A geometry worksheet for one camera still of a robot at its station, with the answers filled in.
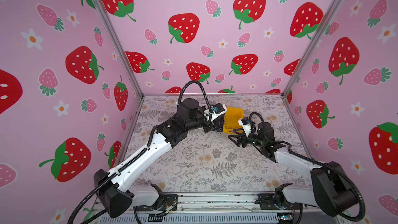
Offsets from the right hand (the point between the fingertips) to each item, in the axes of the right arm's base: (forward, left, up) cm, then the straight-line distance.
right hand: (230, 135), depth 82 cm
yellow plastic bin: (+26, -4, -17) cm, 31 cm away
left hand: (-1, +6, +20) cm, 21 cm away
